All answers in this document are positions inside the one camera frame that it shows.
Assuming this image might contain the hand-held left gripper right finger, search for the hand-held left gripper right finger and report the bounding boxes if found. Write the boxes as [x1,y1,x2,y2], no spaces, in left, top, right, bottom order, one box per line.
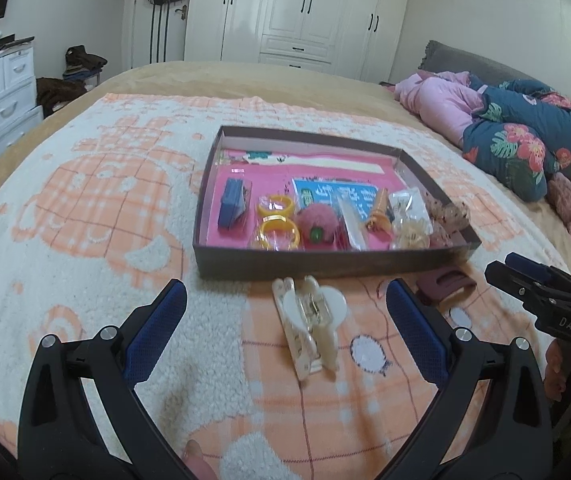
[379,277,554,480]

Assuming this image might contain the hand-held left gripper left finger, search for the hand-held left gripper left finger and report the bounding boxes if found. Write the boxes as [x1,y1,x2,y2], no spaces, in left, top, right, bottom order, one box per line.
[16,277,188,480]

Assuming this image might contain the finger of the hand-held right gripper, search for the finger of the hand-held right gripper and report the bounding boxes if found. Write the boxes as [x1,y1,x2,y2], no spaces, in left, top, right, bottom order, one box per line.
[504,252,571,293]
[484,260,559,313]

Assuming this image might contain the maroon hair claw clip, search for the maroon hair claw clip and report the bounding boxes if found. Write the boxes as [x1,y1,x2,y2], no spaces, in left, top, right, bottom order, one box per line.
[416,267,477,307]

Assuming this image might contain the white card with clip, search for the white card with clip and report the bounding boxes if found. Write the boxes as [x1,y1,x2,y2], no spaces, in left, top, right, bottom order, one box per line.
[285,276,349,337]

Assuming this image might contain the pearl hair clip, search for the pearl hair clip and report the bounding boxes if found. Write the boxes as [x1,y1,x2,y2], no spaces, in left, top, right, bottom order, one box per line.
[392,215,437,251]

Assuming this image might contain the translucent hair claw clip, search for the translucent hair claw clip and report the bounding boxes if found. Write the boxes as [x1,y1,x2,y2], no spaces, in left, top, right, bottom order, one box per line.
[272,276,341,382]

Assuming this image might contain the brown shallow cardboard box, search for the brown shallow cardboard box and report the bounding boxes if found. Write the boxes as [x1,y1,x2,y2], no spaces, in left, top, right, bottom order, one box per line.
[192,125,483,281]

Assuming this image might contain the clear plastic packet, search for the clear plastic packet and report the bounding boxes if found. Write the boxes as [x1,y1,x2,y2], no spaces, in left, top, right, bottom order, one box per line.
[337,194,372,252]

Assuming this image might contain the orange spiral hair tie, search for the orange spiral hair tie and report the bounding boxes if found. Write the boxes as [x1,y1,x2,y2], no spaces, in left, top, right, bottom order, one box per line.
[365,189,392,234]

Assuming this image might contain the blue jewelry card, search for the blue jewelry card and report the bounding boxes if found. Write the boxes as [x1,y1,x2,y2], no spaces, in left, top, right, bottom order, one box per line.
[217,178,254,232]

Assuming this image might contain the pink pom-pom hair tie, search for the pink pom-pom hair tie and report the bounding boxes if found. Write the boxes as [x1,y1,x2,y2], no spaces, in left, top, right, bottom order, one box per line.
[297,207,339,252]

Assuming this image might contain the person's left hand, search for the person's left hand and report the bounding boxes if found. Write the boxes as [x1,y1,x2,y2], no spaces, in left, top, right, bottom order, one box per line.
[184,439,220,480]

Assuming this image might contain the clear plastic bags of accessories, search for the clear plastic bags of accessories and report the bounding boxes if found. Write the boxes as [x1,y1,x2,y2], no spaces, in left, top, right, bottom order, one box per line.
[428,195,472,249]

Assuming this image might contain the orange white patterned blanket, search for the orange white patterned blanket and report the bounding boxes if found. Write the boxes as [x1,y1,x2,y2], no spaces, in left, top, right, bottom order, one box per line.
[0,92,571,480]

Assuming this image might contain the floral blue quilt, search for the floral blue quilt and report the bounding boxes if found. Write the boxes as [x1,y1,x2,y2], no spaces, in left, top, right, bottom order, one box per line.
[462,77,571,204]

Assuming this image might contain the small clear earring bag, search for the small clear earring bag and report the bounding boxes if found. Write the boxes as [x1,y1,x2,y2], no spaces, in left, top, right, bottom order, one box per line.
[389,187,429,221]

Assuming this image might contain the yellow bangle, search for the yellow bangle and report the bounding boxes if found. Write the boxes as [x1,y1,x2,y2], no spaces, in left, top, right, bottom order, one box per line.
[256,194,295,218]
[258,216,301,252]

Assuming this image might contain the pink padded garment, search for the pink padded garment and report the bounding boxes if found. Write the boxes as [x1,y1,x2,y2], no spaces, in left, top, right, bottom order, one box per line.
[392,70,489,149]

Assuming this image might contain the pink packet with blue label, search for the pink packet with blue label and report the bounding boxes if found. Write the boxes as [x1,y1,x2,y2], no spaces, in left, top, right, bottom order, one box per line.
[202,147,407,252]

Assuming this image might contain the dark brown cloth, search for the dark brown cloth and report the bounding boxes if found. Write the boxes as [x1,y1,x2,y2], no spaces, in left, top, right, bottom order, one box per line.
[36,77,89,114]

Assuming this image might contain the beige bed cover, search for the beige bed cover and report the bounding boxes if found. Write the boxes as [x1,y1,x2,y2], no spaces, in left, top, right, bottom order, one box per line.
[0,59,571,281]

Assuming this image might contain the pile of folded clothes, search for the pile of folded clothes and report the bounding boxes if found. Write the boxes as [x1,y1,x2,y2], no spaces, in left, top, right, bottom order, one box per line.
[62,45,109,82]

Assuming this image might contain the white drawer cabinet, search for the white drawer cabinet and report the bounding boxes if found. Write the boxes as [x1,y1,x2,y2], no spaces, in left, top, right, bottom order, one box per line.
[0,35,44,162]

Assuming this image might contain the white door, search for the white door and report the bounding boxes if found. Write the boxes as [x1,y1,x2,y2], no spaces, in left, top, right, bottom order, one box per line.
[122,0,197,72]

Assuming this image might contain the white wardrobe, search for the white wardrobe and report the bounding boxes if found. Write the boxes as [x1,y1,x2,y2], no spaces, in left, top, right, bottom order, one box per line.
[183,0,415,84]

